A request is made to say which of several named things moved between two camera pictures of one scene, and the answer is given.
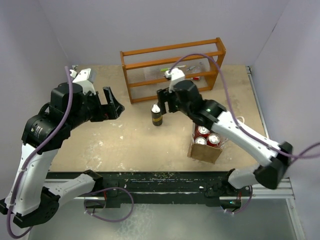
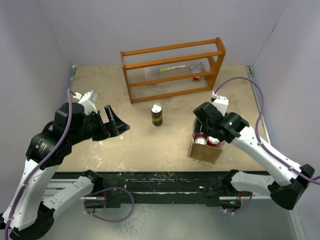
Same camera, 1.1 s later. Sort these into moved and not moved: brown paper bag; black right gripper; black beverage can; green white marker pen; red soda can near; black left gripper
Moved: black left gripper; black right gripper
Not moved: green white marker pen; black beverage can; red soda can near; brown paper bag
